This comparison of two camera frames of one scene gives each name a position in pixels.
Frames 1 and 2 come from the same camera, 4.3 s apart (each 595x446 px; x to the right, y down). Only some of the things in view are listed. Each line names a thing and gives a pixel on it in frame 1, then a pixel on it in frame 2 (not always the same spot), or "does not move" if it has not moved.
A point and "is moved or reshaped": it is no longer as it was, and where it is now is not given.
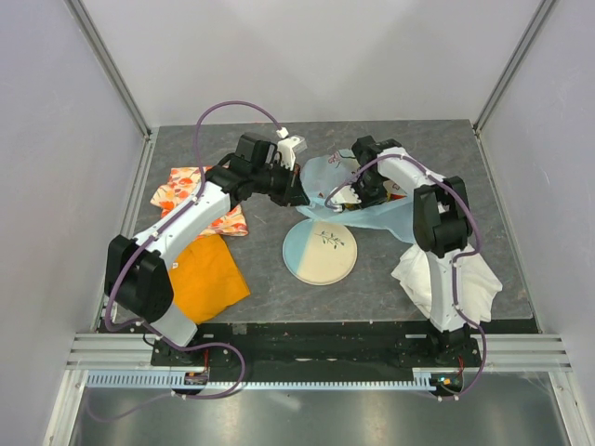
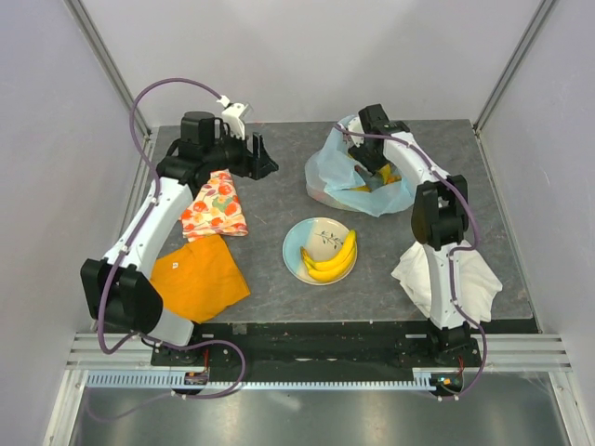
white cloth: x=480 y=282 does not move
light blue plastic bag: x=318 y=174 is moved or reshaped
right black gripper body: x=370 y=190 → x=369 y=159
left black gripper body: x=279 y=181 → x=231 y=154
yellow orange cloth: x=205 y=278 does not move
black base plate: x=318 y=352 does not move
